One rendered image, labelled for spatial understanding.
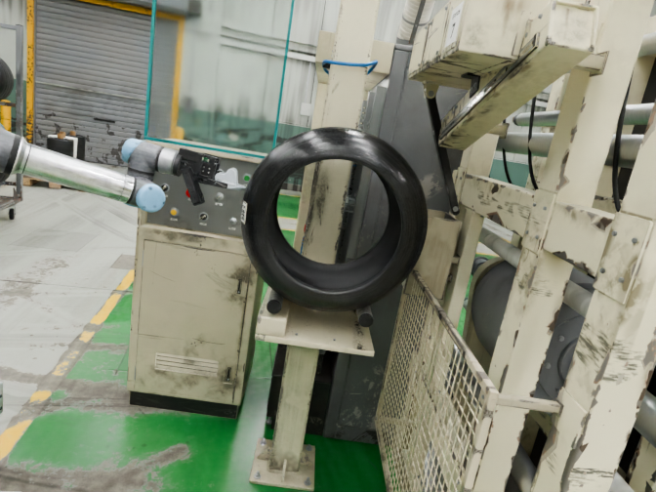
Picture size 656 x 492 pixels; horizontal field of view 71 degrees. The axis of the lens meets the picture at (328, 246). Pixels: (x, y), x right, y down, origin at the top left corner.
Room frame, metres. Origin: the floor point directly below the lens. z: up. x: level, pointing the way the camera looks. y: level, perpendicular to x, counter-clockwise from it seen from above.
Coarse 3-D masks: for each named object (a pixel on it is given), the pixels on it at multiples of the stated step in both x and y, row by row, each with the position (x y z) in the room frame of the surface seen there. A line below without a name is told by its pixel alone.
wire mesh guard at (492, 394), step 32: (448, 320) 1.16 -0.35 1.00; (384, 384) 1.69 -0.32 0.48; (448, 384) 1.04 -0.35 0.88; (480, 384) 0.86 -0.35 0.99; (384, 416) 1.60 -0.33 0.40; (416, 416) 1.22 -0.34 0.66; (448, 416) 1.00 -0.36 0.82; (480, 416) 0.83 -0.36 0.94; (384, 448) 1.49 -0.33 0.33; (480, 448) 0.81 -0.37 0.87
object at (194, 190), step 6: (186, 168) 1.36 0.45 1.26; (186, 174) 1.36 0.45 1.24; (186, 180) 1.36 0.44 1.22; (192, 180) 1.36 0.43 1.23; (186, 186) 1.36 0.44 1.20; (192, 186) 1.36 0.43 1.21; (198, 186) 1.39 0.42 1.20; (192, 192) 1.36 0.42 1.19; (198, 192) 1.37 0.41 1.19; (192, 198) 1.36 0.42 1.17; (198, 198) 1.36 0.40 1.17; (198, 204) 1.36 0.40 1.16
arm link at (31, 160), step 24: (0, 144) 1.03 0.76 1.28; (24, 144) 1.07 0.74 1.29; (0, 168) 1.04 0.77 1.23; (24, 168) 1.07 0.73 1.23; (48, 168) 1.09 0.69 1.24; (72, 168) 1.12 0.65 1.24; (96, 168) 1.17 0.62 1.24; (96, 192) 1.17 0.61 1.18; (120, 192) 1.19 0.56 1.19; (144, 192) 1.21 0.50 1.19
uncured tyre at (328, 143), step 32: (320, 128) 1.35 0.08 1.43; (288, 160) 1.29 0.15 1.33; (320, 160) 1.28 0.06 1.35; (352, 160) 1.29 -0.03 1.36; (384, 160) 1.30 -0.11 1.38; (256, 192) 1.29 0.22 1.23; (416, 192) 1.32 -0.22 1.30; (256, 224) 1.28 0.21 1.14; (416, 224) 1.31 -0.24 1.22; (256, 256) 1.29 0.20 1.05; (288, 256) 1.55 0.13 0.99; (384, 256) 1.56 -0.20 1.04; (416, 256) 1.33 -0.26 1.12; (288, 288) 1.29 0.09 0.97; (320, 288) 1.31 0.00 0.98; (352, 288) 1.31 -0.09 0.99; (384, 288) 1.30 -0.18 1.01
